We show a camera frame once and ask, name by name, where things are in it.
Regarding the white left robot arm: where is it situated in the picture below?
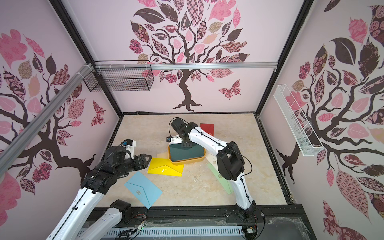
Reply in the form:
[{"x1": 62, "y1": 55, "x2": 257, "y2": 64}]
[{"x1": 47, "y1": 143, "x2": 152, "y2": 240}]

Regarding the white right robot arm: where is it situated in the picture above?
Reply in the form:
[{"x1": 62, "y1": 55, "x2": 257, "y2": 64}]
[{"x1": 167, "y1": 117, "x2": 257, "y2": 222}]

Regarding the black wire basket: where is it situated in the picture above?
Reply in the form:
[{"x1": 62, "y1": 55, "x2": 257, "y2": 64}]
[{"x1": 83, "y1": 60, "x2": 155, "y2": 92}]

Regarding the mint green envelope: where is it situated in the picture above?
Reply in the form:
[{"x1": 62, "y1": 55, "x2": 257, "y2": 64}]
[{"x1": 207, "y1": 163, "x2": 234, "y2": 195}]

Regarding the cream envelope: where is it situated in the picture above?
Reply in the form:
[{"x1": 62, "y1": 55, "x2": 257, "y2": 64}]
[{"x1": 157, "y1": 152, "x2": 169, "y2": 160}]

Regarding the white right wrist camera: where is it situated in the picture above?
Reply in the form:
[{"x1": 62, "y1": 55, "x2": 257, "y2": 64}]
[{"x1": 166, "y1": 136, "x2": 183, "y2": 144}]

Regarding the red envelope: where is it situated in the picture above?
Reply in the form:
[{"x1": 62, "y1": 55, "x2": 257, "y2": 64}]
[{"x1": 200, "y1": 123, "x2": 215, "y2": 136}]

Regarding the light blue envelope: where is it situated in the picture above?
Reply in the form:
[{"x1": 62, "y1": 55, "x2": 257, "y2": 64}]
[{"x1": 124, "y1": 172, "x2": 163, "y2": 210}]

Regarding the dark green envelope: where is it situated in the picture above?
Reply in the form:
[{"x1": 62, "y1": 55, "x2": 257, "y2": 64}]
[{"x1": 169, "y1": 143, "x2": 205, "y2": 162}]

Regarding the white wire basket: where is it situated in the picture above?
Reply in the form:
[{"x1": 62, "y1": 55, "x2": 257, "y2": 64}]
[{"x1": 273, "y1": 85, "x2": 325, "y2": 157}]

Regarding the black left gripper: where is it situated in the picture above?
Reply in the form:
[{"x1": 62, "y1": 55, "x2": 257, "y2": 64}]
[{"x1": 114, "y1": 153, "x2": 152, "y2": 178}]

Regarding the white envelope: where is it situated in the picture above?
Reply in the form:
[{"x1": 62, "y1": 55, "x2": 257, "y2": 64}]
[{"x1": 205, "y1": 154, "x2": 218, "y2": 170}]

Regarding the yellow envelope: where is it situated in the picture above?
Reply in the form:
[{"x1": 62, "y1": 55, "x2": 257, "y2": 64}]
[{"x1": 147, "y1": 158, "x2": 184, "y2": 177}]

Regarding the aluminium rail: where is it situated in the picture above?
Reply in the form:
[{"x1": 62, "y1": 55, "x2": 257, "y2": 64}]
[{"x1": 1, "y1": 63, "x2": 93, "y2": 175}]

